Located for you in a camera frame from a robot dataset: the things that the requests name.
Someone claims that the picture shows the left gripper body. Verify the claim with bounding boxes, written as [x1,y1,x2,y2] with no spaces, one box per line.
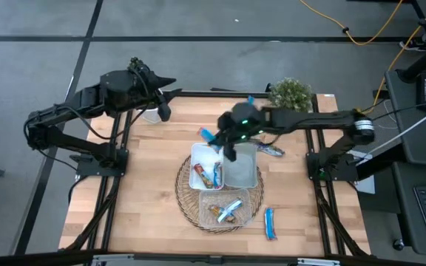
[130,64,172,123]

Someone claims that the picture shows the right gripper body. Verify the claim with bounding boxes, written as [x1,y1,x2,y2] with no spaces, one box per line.
[216,112,259,163]

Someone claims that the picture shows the orange green granola bar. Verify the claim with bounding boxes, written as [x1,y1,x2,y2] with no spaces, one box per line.
[192,163,214,189]

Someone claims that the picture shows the glossy multicolour granola bar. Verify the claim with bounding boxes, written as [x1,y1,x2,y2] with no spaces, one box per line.
[256,141,286,157]

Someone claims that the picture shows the blue white granola bar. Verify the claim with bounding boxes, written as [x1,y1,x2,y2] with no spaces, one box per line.
[217,198,244,224]

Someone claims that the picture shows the white plastic bin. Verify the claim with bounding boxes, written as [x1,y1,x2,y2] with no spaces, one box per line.
[189,142,226,191]

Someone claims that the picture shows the white hexagonal pot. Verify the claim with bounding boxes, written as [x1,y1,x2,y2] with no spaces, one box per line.
[138,106,163,124]

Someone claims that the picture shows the clear plastic bin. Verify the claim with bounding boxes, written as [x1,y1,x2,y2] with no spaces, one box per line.
[197,188,253,229]
[223,142,259,189]

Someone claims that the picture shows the round woven mat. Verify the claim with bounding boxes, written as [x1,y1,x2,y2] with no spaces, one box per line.
[175,154,265,234]

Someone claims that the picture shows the small green potted plant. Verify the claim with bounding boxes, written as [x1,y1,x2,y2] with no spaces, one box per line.
[268,77,314,112]

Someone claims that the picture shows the white paper sheet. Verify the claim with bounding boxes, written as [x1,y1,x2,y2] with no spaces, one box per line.
[355,175,376,195]

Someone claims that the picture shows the grey side desk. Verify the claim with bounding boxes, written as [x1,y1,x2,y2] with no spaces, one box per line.
[373,69,426,166]

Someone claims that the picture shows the dark desk with keyboard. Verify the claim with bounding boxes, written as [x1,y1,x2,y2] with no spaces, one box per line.
[390,162,426,259]

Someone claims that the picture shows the person's shoe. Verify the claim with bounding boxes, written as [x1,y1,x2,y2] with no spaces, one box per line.
[399,38,426,52]

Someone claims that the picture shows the black stand legs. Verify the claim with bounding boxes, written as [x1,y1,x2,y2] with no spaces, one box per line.
[397,0,426,83]

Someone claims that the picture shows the black table frame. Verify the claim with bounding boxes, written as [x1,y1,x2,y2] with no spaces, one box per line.
[59,88,371,259]

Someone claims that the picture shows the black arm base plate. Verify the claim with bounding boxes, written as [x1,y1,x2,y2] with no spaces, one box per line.
[75,147,129,177]
[306,151,358,182]

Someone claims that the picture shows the yellow extension cable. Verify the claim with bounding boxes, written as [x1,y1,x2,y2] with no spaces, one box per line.
[360,0,426,114]
[298,0,405,47]

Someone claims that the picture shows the white cable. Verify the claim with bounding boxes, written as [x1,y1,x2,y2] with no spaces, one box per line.
[348,109,426,163]

